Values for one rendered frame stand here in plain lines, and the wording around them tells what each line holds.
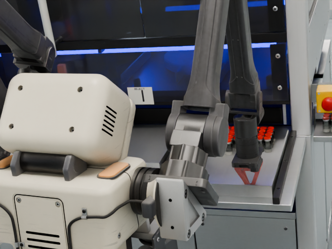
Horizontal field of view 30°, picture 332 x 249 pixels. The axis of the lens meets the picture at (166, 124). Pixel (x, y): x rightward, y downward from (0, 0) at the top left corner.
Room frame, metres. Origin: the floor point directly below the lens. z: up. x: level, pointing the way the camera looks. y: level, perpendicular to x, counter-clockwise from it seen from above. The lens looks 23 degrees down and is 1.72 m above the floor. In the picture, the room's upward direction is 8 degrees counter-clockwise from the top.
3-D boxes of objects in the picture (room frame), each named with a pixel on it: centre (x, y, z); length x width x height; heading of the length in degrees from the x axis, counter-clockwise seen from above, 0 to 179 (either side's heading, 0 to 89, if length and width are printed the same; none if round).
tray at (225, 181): (1.58, -0.18, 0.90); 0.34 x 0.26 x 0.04; 159
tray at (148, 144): (1.80, 0.10, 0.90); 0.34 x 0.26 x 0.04; 160
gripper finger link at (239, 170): (1.42, -0.20, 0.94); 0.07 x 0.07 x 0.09; 69
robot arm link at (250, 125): (1.42, -0.20, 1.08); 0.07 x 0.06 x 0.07; 157
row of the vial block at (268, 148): (1.66, -0.21, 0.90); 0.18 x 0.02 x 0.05; 69
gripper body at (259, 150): (1.41, -0.20, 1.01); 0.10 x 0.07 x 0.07; 159
